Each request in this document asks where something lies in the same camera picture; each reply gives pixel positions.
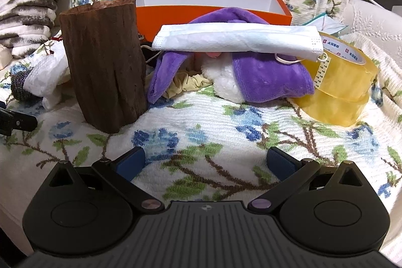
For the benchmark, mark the white embossed armrest cover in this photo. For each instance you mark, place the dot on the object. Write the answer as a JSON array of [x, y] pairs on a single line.
[[373, 23]]

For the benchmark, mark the beige scrunchie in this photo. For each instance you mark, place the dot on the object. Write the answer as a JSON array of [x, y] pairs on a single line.
[[186, 81]]

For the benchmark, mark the teal edged mask packet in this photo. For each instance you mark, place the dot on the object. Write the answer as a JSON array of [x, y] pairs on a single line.
[[325, 24]]

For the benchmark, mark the upper yellow tape roll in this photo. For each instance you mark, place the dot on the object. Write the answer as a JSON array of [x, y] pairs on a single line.
[[346, 73]]

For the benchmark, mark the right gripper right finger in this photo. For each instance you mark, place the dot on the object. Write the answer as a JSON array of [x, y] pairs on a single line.
[[292, 174]]

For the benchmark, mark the lower yellow tape roll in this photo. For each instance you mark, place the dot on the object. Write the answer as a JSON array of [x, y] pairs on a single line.
[[332, 110]]

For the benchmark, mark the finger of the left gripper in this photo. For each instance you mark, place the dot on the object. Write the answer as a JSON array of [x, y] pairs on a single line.
[[10, 120]]

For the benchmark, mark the grey sparkly scrunchie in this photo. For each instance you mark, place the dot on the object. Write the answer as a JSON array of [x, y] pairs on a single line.
[[17, 88]]

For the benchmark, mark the orange cardboard box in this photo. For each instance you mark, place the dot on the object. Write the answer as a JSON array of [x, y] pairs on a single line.
[[153, 14]]

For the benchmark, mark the brown wooden log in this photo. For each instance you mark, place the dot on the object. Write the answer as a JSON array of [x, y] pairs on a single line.
[[106, 62]]

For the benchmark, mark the white face mask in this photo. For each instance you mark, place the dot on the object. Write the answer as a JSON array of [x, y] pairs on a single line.
[[303, 42]]

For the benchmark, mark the floral sofa cover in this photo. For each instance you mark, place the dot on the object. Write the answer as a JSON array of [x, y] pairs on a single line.
[[200, 146]]

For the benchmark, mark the purple plush cloth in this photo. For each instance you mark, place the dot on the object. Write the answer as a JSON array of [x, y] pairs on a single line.
[[260, 77]]

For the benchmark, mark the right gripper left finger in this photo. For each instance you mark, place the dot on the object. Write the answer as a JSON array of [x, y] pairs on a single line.
[[120, 172]]

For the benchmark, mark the white pink plush toy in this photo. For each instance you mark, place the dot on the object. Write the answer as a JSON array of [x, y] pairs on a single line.
[[220, 72]]

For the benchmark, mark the yellow tape roll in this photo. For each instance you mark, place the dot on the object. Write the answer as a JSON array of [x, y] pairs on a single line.
[[332, 110], [346, 73]]

